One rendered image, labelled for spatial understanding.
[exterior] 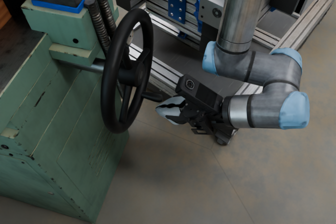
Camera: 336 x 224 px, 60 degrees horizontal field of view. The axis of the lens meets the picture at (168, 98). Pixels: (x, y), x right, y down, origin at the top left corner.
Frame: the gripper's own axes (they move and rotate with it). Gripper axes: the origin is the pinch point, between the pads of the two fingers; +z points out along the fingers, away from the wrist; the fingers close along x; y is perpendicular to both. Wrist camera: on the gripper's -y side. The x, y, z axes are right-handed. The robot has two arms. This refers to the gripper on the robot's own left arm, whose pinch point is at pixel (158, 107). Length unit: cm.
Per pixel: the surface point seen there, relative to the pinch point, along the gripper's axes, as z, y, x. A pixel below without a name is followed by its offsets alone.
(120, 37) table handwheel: -7.6, -25.5, -2.5
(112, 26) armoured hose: 2.6, -22.1, 7.0
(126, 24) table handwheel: -7.7, -25.7, 0.8
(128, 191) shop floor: 46, 53, -8
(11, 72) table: 11.0, -30.4, -13.4
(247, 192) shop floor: 1, 79, 9
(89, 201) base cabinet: 43, 32, -20
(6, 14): 19.0, -35.9, -0.5
